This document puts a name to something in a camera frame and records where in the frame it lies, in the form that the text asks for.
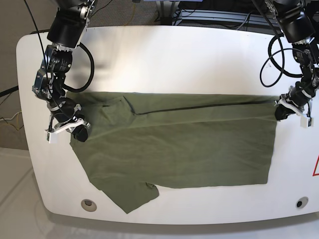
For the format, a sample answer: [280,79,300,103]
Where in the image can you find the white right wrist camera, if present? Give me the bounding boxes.
[44,130,58,144]

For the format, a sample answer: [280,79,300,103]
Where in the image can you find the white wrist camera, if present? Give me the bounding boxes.
[300,116,313,128]
[44,130,58,144]

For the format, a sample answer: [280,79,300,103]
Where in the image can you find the silver equipment rack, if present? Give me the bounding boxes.
[157,0,280,27]

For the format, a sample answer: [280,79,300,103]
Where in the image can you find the table grommet hole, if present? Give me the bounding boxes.
[81,199,97,212]
[296,197,309,209]

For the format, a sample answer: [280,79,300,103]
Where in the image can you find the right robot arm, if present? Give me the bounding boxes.
[32,0,97,143]

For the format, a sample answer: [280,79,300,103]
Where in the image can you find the right table grommet hole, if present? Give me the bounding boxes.
[296,197,309,209]

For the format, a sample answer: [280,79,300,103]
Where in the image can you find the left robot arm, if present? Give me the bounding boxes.
[265,0,319,126]

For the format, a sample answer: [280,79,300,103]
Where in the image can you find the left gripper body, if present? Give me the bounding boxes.
[276,86,317,117]

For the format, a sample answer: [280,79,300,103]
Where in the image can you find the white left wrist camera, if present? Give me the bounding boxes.
[300,116,313,128]

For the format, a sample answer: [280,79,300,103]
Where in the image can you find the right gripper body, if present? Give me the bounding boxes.
[48,98,91,132]

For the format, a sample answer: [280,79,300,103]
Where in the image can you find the red warning triangle sticker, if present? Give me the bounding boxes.
[313,157,319,176]

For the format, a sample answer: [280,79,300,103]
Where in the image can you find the olive green T-shirt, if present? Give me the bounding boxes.
[70,92,277,213]

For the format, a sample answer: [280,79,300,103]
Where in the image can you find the left table grommet hole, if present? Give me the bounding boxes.
[81,199,97,212]

